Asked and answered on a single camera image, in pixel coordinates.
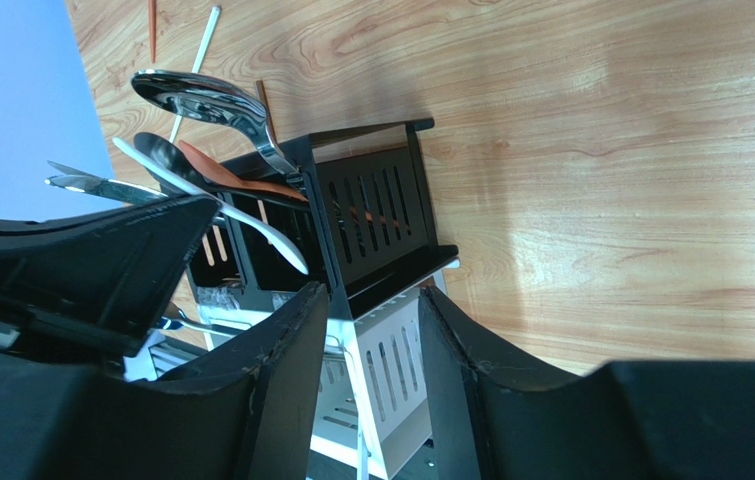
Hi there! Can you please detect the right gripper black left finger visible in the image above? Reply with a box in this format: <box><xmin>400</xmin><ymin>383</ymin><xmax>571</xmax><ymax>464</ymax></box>
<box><xmin>0</xmin><ymin>282</ymin><xmax>328</xmax><ymax>479</ymax></box>

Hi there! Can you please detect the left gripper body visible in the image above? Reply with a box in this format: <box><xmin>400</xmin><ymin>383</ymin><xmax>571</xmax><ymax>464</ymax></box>
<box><xmin>0</xmin><ymin>196</ymin><xmax>219</xmax><ymax>363</ymax></box>

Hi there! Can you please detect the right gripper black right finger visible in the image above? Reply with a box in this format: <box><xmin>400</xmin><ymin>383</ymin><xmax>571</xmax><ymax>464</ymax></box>
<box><xmin>418</xmin><ymin>287</ymin><xmax>755</xmax><ymax>479</ymax></box>

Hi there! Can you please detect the white slotted utensil caddy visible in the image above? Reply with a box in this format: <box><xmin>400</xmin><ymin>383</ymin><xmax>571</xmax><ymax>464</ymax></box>
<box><xmin>124</xmin><ymin>268</ymin><xmax>447</xmax><ymax>479</ymax></box>

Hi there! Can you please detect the small white plastic spoon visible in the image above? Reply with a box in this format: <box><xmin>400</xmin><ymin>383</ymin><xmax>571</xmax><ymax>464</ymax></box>
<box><xmin>111</xmin><ymin>137</ymin><xmax>310</xmax><ymax>276</ymax></box>

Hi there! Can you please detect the steel spoon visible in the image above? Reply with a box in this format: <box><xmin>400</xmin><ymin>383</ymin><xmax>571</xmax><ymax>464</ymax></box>
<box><xmin>130</xmin><ymin>69</ymin><xmax>304</xmax><ymax>190</ymax></box>

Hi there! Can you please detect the black utensil caddy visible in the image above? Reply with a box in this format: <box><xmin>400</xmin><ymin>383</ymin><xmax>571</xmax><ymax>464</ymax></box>
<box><xmin>188</xmin><ymin>118</ymin><xmax>459</xmax><ymax>320</ymax></box>

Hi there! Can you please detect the white orange chopstick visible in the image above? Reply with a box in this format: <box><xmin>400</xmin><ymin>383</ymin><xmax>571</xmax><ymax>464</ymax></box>
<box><xmin>169</xmin><ymin>5</ymin><xmax>222</xmax><ymax>143</ymax></box>

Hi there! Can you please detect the black ladle spoon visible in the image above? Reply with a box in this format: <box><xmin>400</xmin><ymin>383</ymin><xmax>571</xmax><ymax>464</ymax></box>
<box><xmin>133</xmin><ymin>132</ymin><xmax>206</xmax><ymax>188</ymax></box>

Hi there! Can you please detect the dark grey chopstick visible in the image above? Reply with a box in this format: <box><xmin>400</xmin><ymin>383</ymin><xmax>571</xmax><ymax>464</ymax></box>
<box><xmin>255</xmin><ymin>80</ymin><xmax>277</xmax><ymax>143</ymax></box>

